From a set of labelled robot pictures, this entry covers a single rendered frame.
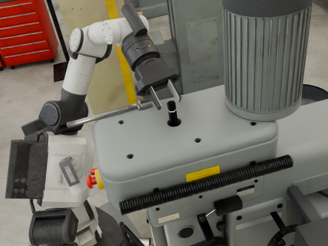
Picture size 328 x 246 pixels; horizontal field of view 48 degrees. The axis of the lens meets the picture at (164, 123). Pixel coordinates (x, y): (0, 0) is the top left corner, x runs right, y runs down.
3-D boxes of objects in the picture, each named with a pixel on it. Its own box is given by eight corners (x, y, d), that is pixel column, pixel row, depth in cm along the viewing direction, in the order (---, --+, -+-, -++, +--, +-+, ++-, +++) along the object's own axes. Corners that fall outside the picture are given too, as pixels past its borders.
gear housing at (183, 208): (153, 231, 103) (147, 208, 97) (136, 172, 122) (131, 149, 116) (265, 198, 107) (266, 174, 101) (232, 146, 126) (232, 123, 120)
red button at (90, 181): (89, 192, 103) (85, 182, 100) (87, 182, 106) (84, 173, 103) (100, 189, 103) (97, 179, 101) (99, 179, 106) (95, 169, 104)
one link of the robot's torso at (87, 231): (65, 239, 226) (49, 206, 188) (94, 222, 233) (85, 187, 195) (76, 261, 218) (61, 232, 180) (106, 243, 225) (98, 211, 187)
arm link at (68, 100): (51, 85, 130) (42, 119, 135) (69, 96, 127) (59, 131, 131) (75, 83, 140) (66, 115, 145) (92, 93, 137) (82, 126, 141)
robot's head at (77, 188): (69, 192, 131) (73, 196, 123) (57, 166, 130) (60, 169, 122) (86, 183, 134) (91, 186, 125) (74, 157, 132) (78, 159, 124)
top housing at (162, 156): (112, 220, 95) (97, 178, 86) (101, 155, 116) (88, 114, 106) (281, 173, 101) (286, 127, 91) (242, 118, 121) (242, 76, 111)
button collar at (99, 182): (100, 194, 103) (95, 179, 99) (98, 179, 108) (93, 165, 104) (107, 193, 103) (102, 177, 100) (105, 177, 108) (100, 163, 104)
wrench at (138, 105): (68, 130, 101) (67, 128, 101) (67, 122, 104) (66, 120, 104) (153, 106, 105) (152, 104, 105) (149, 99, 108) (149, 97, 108)
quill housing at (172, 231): (175, 280, 125) (163, 222, 105) (161, 231, 141) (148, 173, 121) (229, 264, 127) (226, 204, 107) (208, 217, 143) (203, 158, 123)
